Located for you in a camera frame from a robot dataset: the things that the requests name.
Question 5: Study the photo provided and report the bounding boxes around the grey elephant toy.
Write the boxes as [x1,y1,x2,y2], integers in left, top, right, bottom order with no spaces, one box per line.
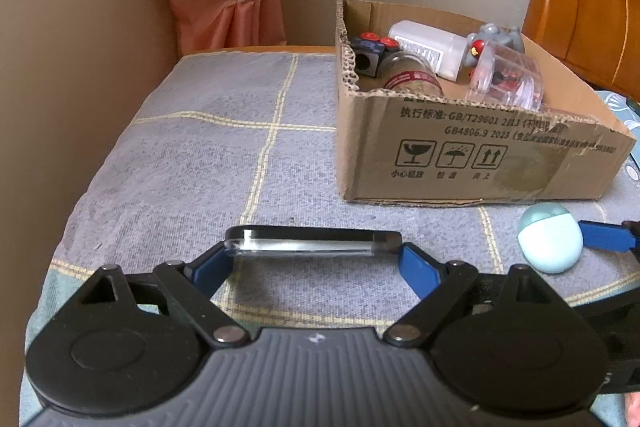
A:
[465,23,526,68]

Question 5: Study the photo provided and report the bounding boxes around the clear black correction tape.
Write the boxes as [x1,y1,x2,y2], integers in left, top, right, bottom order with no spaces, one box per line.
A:
[224,225,403,259]

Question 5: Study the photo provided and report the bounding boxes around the clear plastic cup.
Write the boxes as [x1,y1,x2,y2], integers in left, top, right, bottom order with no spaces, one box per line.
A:
[466,44,545,112]

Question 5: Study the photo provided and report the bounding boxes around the light blue floral pillow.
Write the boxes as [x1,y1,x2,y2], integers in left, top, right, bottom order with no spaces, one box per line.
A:
[595,89,640,180]

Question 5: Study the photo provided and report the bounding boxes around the mint egg-shaped case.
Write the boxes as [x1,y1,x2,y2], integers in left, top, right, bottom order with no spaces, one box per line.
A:
[517,202,585,275]

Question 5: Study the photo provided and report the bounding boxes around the white cotton swab box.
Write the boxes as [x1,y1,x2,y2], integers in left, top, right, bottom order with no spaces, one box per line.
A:
[387,21,471,82]

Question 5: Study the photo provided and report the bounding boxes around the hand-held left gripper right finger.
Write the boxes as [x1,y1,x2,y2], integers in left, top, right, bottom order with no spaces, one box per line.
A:
[382,243,566,350]

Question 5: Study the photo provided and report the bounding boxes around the checked blanket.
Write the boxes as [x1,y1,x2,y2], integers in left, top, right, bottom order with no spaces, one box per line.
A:
[20,49,640,427]

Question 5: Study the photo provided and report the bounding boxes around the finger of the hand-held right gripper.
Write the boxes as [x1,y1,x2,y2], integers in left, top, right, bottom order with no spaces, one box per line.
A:
[577,218,640,264]

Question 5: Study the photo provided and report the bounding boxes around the black toy block red buttons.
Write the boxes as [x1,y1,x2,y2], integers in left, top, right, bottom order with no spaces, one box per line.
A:
[348,32,401,78]

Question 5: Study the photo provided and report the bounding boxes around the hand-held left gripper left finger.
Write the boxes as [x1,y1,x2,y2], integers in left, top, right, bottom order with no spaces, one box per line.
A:
[80,243,251,350]

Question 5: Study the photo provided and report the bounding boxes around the cardboard box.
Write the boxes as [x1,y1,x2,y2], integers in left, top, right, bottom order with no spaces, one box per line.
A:
[335,0,638,206]

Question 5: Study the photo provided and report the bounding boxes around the red label jar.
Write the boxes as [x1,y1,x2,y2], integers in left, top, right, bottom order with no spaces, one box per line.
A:
[382,52,446,100]

